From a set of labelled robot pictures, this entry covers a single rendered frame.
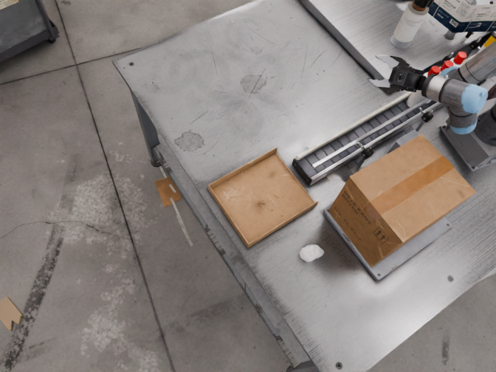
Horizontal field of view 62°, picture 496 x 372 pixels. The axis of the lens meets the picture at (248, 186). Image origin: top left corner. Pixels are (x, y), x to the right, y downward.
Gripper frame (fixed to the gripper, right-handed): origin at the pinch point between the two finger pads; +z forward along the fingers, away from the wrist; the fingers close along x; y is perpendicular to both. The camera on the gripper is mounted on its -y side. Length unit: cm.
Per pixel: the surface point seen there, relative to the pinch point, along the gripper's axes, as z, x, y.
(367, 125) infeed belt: 4.0, -21.4, 18.2
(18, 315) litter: 97, -154, -73
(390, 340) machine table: -44, -75, -10
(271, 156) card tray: 21.2, -40.3, -11.7
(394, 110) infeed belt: 1.6, -14.0, 30.0
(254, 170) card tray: 21, -46, -19
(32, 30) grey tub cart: 212, -36, -34
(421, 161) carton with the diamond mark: -27.9, -21.3, -2.2
